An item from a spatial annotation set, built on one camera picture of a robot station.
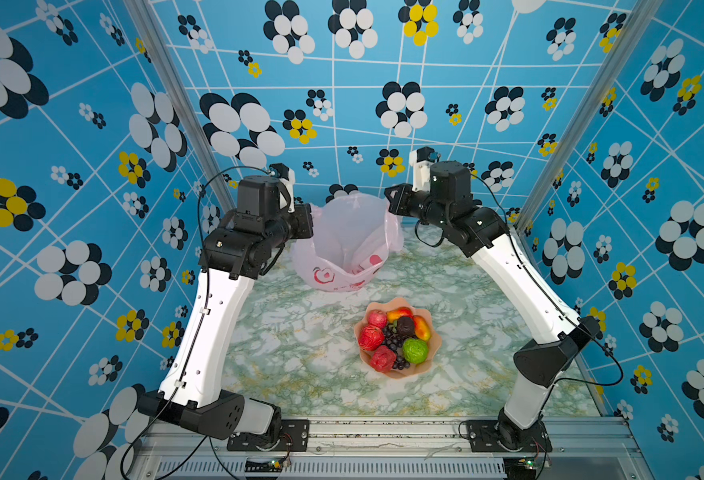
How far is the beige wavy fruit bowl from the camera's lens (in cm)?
81

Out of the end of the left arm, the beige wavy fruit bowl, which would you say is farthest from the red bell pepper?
the end of the left arm

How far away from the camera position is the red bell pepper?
774mm

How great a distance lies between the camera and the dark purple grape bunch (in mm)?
829

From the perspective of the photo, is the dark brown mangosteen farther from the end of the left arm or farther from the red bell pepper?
the end of the left arm

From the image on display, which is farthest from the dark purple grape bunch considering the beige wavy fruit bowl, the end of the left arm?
the end of the left arm

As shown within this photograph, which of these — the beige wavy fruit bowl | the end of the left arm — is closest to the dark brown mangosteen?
the beige wavy fruit bowl

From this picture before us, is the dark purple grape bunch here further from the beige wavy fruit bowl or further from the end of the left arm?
the end of the left arm

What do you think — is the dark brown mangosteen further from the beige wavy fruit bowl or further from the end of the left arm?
the end of the left arm
